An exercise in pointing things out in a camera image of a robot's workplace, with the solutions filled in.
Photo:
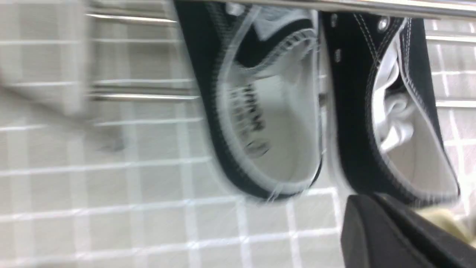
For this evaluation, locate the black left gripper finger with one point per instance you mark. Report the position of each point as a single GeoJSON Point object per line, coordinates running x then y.
{"type": "Point", "coordinates": [380, 232]}

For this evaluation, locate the black canvas sneaker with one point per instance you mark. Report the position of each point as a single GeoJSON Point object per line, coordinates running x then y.
{"type": "Point", "coordinates": [255, 67]}
{"type": "Point", "coordinates": [384, 136]}

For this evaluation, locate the stainless steel shoe rack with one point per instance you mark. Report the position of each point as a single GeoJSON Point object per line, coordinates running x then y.
{"type": "Point", "coordinates": [97, 13]}

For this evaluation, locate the grey checked tablecloth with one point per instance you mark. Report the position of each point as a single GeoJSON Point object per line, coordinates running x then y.
{"type": "Point", "coordinates": [161, 202]}

